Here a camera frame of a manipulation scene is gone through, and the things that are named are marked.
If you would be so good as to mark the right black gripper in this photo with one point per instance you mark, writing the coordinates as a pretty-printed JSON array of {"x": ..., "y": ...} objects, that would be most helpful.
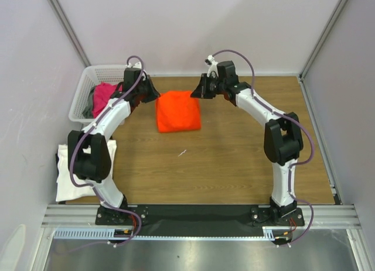
[{"x": 203, "y": 86}]

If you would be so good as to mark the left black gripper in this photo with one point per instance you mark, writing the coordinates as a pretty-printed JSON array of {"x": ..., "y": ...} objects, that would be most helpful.
[{"x": 153, "y": 94}]

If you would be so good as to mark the orange t shirt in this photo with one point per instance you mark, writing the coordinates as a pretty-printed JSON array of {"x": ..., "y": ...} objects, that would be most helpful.
[{"x": 177, "y": 111}]

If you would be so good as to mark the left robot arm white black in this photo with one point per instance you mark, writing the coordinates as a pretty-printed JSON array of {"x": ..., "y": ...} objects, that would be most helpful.
[{"x": 89, "y": 158}]

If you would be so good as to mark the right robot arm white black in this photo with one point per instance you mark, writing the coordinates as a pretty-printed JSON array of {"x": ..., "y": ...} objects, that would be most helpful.
[{"x": 282, "y": 136}]

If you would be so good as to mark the pink t shirt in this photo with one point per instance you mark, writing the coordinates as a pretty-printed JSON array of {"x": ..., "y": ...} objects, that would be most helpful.
[{"x": 101, "y": 96}]

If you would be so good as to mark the white plastic laundry basket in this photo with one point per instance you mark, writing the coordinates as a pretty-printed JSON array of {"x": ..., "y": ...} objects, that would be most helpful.
[{"x": 93, "y": 76}]

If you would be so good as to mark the grey t shirt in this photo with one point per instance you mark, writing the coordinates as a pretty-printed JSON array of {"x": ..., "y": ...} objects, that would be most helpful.
[{"x": 88, "y": 110}]

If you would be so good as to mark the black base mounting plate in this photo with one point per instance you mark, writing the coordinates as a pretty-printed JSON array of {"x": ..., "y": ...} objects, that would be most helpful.
[{"x": 233, "y": 217}]

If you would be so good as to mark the folded white t shirt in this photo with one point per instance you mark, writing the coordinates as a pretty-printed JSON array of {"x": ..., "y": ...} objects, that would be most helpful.
[{"x": 66, "y": 191}]

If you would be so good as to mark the left aluminium corner post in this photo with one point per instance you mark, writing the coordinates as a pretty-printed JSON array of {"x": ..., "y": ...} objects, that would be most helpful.
[{"x": 69, "y": 31}]

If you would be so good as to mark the aluminium corner post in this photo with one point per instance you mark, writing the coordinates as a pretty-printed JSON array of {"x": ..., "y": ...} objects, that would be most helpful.
[
  {"x": 334, "y": 17},
  {"x": 69, "y": 31}
]

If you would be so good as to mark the aluminium frame rail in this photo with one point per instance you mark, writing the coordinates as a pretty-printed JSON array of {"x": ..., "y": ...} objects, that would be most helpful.
[{"x": 84, "y": 215}]

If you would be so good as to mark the white cable duct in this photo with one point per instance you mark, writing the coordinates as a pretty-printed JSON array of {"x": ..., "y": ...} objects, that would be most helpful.
[{"x": 121, "y": 234}]

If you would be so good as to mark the right aluminium corner post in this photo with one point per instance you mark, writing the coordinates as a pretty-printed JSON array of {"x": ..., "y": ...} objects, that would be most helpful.
[{"x": 334, "y": 17}]

